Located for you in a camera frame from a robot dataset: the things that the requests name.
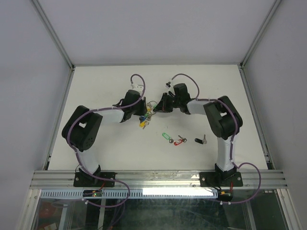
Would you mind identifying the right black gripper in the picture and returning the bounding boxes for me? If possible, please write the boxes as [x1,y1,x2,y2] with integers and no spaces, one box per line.
[153,92,181,112]

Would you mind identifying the large keyring with keys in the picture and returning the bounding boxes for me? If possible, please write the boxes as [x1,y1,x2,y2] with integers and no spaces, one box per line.
[139,101,158,129]

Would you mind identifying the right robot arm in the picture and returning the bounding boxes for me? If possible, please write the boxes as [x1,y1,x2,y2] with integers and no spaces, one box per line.
[154,83,243,190]

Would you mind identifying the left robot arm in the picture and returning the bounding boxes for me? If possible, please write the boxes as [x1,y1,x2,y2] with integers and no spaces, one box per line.
[61,90,147,188]

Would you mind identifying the red tag with keys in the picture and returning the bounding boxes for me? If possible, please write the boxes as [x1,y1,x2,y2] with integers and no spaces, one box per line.
[169,135,187,146]

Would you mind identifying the green key tag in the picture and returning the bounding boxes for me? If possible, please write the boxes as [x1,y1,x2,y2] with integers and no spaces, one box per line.
[162,133,170,140]

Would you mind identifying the black tag with key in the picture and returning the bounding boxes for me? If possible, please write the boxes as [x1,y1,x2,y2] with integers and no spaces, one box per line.
[194,134,207,144]

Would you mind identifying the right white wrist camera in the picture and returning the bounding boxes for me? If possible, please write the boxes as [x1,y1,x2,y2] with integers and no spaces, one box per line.
[165,81,175,94]

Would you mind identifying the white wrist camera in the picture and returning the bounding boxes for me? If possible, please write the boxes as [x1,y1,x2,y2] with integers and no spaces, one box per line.
[131,83,144,94]
[165,81,175,94]

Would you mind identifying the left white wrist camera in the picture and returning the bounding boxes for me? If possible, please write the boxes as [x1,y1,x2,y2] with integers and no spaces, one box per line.
[131,83,144,94]

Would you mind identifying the aluminium mounting rail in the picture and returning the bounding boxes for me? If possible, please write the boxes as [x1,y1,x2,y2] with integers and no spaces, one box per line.
[30,170,288,190]

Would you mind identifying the white slotted cable duct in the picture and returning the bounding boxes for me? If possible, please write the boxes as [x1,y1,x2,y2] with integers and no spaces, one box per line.
[41,187,218,199]

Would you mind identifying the left aluminium frame post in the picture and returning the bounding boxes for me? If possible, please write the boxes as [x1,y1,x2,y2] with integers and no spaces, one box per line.
[31,0,75,70]

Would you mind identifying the aluminium frame post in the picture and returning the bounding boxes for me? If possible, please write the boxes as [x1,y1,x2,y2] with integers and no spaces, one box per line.
[239,0,283,69]
[31,0,75,70]

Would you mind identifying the right aluminium frame post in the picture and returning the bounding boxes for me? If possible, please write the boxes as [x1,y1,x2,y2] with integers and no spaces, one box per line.
[239,0,283,69]

